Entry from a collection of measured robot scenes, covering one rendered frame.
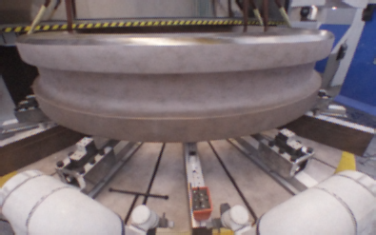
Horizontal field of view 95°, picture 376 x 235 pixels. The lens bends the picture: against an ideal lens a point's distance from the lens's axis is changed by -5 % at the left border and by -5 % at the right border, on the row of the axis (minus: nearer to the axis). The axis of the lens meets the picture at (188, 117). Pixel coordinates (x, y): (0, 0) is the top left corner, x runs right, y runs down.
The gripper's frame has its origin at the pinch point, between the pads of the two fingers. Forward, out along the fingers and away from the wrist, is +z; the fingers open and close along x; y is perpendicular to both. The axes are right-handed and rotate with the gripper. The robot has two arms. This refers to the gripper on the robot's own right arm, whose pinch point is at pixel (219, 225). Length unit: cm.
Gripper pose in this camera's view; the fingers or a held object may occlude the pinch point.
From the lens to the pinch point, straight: 130.0
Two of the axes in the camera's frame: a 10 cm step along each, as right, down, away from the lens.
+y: 1.0, 7.8, -6.1
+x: 9.8, 0.2, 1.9
